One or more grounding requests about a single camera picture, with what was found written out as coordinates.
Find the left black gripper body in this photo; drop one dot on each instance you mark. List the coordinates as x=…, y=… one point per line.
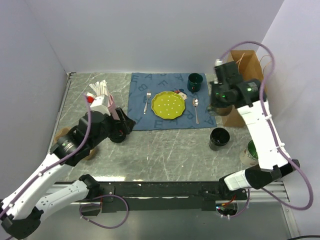
x=116, y=128

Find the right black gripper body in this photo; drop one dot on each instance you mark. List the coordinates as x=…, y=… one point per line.
x=217, y=96

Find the dark transparent coffee cup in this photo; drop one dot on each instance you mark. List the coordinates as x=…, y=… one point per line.
x=219, y=111

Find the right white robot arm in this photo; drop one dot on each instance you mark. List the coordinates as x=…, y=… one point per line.
x=253, y=107

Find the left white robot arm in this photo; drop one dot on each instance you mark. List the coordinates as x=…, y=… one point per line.
x=22, y=212

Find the stack of black lids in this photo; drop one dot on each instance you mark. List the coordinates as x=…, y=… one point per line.
x=117, y=139

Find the pink straw holder cup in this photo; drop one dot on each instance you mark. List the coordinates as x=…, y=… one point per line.
x=111, y=103

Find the silver spoon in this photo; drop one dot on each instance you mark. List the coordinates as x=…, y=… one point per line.
x=195, y=103

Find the dark green mug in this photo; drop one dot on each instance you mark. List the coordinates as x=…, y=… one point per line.
x=194, y=82

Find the silver fork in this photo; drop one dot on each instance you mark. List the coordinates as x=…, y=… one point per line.
x=148, y=95

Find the blue alphabet placemat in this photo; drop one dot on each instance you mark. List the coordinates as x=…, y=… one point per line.
x=159, y=82

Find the brown paper bag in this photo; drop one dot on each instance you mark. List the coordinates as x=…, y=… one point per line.
x=249, y=67

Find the small cartoon figurine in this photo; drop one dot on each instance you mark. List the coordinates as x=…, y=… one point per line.
x=182, y=93

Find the yellow dotted plate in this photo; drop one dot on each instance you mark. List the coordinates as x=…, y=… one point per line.
x=168, y=105

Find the white wrapped straws bundle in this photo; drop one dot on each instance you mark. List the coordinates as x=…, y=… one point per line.
x=100, y=89

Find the black cup stack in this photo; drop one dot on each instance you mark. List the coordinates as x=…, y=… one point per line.
x=219, y=137

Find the green interior patterned cup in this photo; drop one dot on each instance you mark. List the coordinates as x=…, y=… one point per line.
x=249, y=155

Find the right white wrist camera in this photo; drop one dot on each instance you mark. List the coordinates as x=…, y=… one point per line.
x=218, y=62

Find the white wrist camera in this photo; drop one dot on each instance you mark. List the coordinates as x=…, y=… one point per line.
x=100, y=104
x=218, y=62

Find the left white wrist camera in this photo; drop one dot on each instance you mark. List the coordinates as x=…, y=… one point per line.
x=100, y=104

